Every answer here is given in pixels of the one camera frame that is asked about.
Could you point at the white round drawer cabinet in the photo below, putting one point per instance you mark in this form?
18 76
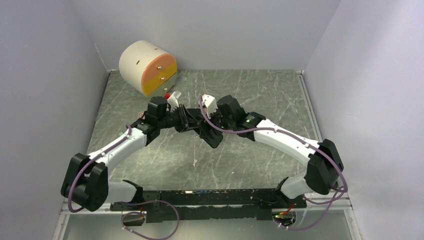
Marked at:
149 69

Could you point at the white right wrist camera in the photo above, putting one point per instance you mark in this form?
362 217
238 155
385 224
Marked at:
209 104

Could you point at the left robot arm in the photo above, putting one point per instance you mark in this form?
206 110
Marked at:
86 183

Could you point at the black base crossbar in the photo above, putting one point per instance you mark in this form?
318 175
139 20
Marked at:
256 203

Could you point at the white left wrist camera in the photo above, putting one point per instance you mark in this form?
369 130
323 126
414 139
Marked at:
172 100

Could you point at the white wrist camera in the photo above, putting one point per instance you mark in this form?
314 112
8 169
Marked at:
209 104
172 100

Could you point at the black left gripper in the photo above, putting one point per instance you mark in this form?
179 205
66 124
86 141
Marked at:
186 121

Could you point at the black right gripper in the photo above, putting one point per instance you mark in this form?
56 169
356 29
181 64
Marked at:
205 133

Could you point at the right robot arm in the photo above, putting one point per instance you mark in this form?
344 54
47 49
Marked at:
322 161

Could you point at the aluminium frame rail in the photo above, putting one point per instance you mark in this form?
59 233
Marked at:
317 208

